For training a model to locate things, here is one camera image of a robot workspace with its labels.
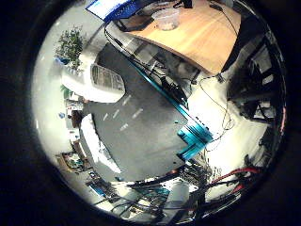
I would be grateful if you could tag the small blue cap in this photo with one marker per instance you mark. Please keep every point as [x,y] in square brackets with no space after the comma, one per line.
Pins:
[61,115]

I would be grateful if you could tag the small brown box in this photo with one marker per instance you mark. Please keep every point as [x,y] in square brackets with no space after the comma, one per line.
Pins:
[76,118]

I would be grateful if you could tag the blue screen monitor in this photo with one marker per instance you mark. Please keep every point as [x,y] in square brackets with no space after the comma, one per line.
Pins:
[109,8]

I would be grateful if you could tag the white cloth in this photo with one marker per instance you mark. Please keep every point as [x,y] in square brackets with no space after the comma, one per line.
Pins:
[94,141]

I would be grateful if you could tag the light wooden desk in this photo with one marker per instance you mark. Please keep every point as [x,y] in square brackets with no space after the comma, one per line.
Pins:
[194,37]

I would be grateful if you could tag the teal aluminium frame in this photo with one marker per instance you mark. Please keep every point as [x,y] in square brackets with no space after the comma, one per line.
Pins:
[194,135]

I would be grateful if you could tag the green potted plant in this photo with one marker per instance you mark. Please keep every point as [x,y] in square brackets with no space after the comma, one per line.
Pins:
[70,44]

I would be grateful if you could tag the clear plastic container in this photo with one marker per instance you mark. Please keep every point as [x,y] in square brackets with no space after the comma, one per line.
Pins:
[166,19]

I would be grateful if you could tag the black furniture frame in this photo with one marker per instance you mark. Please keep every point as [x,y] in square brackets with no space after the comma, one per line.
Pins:
[247,81]

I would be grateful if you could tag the white spray bottle green label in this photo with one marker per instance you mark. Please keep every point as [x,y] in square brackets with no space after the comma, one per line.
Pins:
[94,81]

